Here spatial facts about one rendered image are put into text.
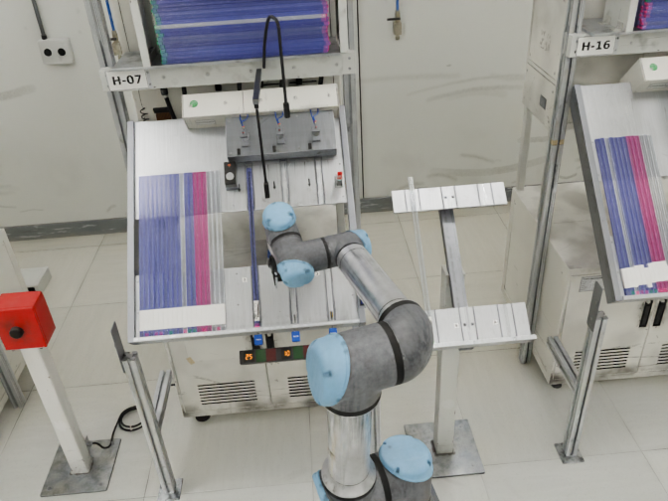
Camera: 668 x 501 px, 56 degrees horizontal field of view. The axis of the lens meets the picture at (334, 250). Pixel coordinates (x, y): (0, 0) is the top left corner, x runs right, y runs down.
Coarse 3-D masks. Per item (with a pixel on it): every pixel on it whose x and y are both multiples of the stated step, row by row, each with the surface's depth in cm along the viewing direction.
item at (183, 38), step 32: (160, 0) 176; (192, 0) 176; (224, 0) 177; (256, 0) 177; (288, 0) 178; (320, 0) 178; (160, 32) 180; (192, 32) 181; (224, 32) 181; (256, 32) 182; (288, 32) 183; (320, 32) 183
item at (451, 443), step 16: (464, 272) 187; (448, 288) 189; (448, 304) 192; (448, 352) 202; (448, 368) 206; (448, 384) 210; (448, 400) 214; (448, 416) 218; (416, 432) 238; (432, 432) 237; (448, 432) 223; (464, 432) 237; (432, 448) 231; (448, 448) 228; (464, 448) 230; (432, 464) 225; (448, 464) 225; (464, 464) 224; (480, 464) 224
